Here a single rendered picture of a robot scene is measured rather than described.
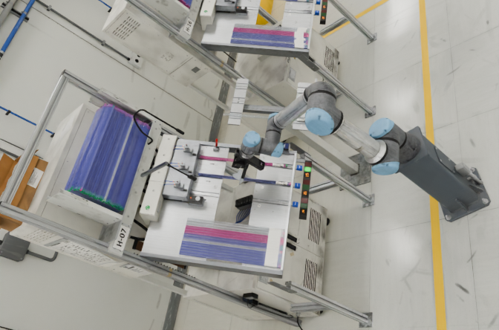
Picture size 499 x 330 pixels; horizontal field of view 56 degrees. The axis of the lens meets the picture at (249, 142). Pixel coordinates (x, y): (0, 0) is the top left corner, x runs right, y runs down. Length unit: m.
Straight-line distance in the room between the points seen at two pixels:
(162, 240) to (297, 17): 1.75
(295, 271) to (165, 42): 1.70
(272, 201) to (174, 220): 0.52
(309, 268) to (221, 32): 1.63
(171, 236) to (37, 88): 2.12
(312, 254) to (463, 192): 0.98
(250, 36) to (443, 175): 1.51
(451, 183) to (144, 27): 2.07
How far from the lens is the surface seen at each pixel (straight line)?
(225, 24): 3.29
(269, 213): 2.44
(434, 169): 2.42
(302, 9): 3.38
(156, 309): 4.19
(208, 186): 2.54
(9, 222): 2.57
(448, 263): 2.69
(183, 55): 3.30
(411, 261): 2.80
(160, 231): 2.48
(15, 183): 2.29
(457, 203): 2.70
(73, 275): 3.88
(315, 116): 1.85
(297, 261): 2.89
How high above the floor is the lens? 2.27
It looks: 31 degrees down
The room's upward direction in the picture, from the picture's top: 58 degrees counter-clockwise
